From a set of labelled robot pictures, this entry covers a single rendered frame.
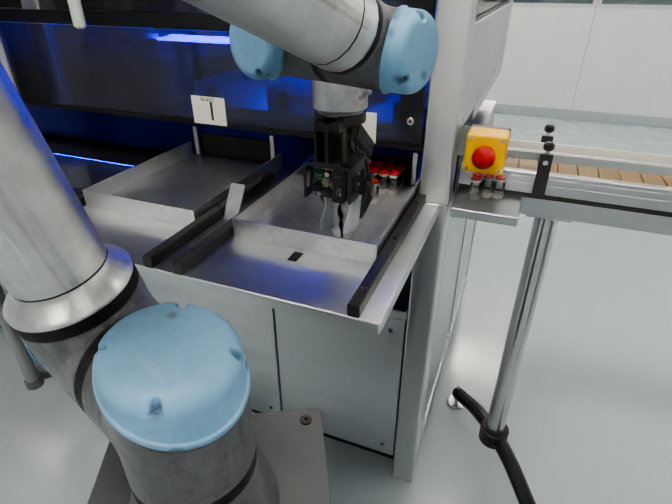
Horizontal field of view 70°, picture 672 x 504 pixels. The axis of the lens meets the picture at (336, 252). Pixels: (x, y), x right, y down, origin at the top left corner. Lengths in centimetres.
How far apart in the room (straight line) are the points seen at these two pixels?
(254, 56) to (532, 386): 160
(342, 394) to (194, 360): 100
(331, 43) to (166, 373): 29
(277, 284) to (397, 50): 39
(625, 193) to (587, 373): 109
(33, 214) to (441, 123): 69
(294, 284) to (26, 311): 36
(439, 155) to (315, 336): 59
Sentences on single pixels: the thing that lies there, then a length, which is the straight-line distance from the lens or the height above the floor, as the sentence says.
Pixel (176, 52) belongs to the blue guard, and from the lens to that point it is 114.
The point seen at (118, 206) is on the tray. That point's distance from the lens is 100.
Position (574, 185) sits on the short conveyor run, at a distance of 105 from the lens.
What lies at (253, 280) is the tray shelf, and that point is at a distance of 72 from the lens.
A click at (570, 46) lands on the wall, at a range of 552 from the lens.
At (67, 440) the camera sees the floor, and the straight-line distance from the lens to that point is 183.
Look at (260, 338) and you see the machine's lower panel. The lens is 137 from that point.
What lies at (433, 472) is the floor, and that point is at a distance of 158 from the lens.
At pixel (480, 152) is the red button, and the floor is 101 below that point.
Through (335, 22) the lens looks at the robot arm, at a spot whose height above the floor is 124.
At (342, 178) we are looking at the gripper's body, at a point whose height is 104.
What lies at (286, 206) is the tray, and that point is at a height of 88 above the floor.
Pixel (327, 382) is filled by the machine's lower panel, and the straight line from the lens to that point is 136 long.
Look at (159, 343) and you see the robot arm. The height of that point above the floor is 102.
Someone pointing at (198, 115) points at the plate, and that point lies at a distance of 114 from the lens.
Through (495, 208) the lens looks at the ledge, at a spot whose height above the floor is 88.
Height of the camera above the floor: 127
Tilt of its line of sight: 30 degrees down
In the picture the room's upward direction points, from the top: straight up
